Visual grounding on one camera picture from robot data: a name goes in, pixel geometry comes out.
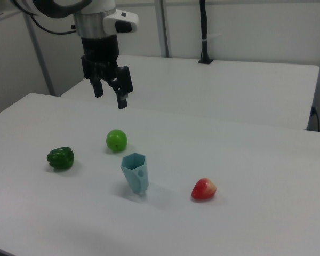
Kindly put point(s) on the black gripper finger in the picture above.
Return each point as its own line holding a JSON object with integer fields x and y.
{"x": 98, "y": 89}
{"x": 124, "y": 85}

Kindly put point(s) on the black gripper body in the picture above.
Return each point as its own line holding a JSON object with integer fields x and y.
{"x": 100, "y": 53}

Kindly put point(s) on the light blue hexagonal mug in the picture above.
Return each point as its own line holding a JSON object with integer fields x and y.
{"x": 130, "y": 176}

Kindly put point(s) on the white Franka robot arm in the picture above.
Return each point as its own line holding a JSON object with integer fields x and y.
{"x": 96, "y": 24}

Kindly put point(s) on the green apple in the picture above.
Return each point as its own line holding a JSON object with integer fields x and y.
{"x": 116, "y": 140}

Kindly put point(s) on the dark green bell pepper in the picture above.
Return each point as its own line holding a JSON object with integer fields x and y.
{"x": 60, "y": 158}

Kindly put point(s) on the black pole with flat base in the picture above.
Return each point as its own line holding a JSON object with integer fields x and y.
{"x": 203, "y": 26}

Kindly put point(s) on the red strawberry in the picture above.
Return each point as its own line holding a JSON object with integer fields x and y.
{"x": 203, "y": 190}

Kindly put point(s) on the grey aluminium partition post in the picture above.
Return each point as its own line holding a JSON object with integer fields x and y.
{"x": 40, "y": 61}
{"x": 163, "y": 26}

